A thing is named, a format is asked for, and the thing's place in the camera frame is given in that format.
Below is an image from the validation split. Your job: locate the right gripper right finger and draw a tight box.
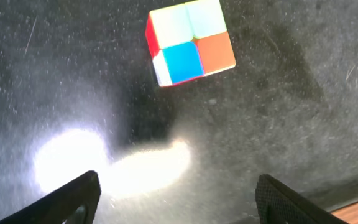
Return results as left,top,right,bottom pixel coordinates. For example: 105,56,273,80
254,174,349,224

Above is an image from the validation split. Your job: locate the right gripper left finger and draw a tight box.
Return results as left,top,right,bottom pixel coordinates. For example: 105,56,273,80
0,170,102,224

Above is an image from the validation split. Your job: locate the many-coloured puzzle cube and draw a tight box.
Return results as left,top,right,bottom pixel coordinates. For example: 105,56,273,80
144,0,237,88

